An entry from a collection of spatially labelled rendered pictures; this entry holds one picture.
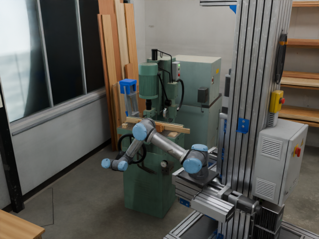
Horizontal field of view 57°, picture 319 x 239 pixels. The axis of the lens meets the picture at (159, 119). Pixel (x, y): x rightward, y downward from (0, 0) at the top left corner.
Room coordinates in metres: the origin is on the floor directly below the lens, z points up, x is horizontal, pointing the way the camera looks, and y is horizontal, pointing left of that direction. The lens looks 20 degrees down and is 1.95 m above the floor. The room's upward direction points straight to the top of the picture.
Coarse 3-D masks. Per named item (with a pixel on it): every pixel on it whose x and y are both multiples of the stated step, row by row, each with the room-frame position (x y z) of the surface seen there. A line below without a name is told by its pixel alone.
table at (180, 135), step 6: (120, 126) 2.62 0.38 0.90; (132, 126) 2.62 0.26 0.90; (120, 132) 2.57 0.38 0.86; (126, 132) 2.54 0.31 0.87; (162, 132) 2.47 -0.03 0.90; (168, 132) 2.47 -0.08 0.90; (180, 132) 2.47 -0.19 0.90; (132, 138) 2.40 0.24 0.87; (168, 138) 2.36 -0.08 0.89; (174, 138) 2.33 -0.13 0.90; (180, 138) 2.46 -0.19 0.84
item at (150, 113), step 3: (153, 108) 2.67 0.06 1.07; (144, 111) 2.58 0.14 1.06; (147, 111) 2.57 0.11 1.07; (150, 111) 2.58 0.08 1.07; (153, 111) 2.64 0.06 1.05; (144, 114) 2.58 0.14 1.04; (147, 114) 2.57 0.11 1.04; (150, 114) 2.58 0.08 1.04; (153, 114) 2.64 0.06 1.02; (144, 117) 2.59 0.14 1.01; (147, 117) 2.57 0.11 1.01; (150, 117) 2.58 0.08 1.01
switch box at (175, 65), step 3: (174, 63) 2.81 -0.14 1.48; (177, 63) 2.81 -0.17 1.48; (174, 66) 2.80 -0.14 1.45; (177, 66) 2.80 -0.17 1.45; (174, 69) 2.80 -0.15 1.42; (177, 69) 2.80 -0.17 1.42; (174, 72) 2.80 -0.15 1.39; (177, 72) 2.81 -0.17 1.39; (174, 75) 2.80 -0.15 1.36; (177, 75) 2.81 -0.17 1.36; (174, 78) 2.80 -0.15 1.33; (177, 78) 2.81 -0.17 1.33
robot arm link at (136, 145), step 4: (152, 120) 1.97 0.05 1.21; (136, 140) 2.03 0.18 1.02; (132, 144) 2.05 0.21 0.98; (136, 144) 2.03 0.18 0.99; (140, 144) 2.03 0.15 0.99; (128, 148) 2.08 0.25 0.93; (132, 148) 2.04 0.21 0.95; (136, 148) 2.04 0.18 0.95; (128, 152) 2.06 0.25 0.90; (132, 152) 2.04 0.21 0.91; (136, 152) 2.06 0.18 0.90; (124, 156) 2.06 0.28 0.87; (128, 156) 2.06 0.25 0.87; (132, 156) 2.06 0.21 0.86; (128, 160) 2.04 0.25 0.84
